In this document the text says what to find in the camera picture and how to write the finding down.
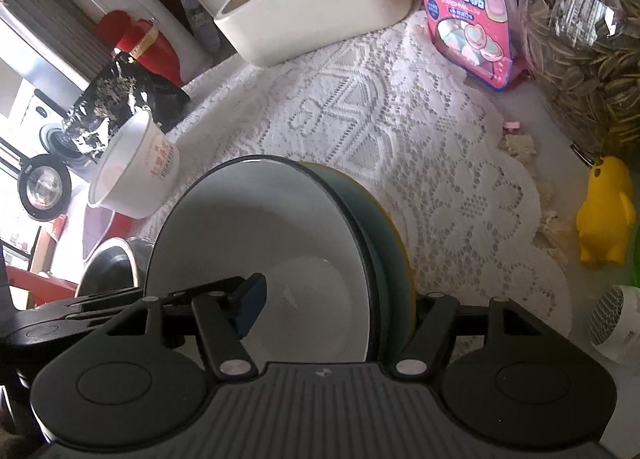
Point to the small white fan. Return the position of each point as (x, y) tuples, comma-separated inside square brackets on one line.
[(613, 327)]

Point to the yellow duck toy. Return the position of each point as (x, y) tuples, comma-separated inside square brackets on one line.
[(605, 218)]

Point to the stainless steel bowl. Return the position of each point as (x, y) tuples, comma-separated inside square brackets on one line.
[(116, 264)]

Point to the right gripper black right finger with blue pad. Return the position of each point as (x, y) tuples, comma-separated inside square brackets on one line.
[(427, 354)]

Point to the clear jar sunflower seeds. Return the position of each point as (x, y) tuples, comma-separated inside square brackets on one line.
[(584, 56)]

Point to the white bowl yellow rim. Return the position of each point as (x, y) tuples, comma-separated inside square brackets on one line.
[(396, 290)]

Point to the black patterned snack bag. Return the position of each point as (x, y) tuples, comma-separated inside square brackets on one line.
[(122, 88)]

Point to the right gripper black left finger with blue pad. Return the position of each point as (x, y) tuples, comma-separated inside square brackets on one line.
[(224, 312)]

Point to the white lace tablecloth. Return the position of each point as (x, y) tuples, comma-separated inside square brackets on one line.
[(386, 109)]

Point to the washing machine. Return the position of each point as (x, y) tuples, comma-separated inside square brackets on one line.
[(53, 137)]

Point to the red chair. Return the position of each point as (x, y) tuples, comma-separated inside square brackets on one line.
[(43, 287)]

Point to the pink marshmallow bag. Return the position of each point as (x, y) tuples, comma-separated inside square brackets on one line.
[(480, 36)]

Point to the blue enamel bowl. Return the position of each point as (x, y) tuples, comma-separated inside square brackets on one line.
[(268, 215)]

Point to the cream tissue box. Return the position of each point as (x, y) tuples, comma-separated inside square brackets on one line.
[(268, 32)]

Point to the small white printed bowl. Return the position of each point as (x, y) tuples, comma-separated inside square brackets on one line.
[(137, 171)]

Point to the red container gold band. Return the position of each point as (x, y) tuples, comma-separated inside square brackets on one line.
[(143, 40)]

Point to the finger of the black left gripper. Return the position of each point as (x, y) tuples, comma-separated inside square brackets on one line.
[(75, 316)]

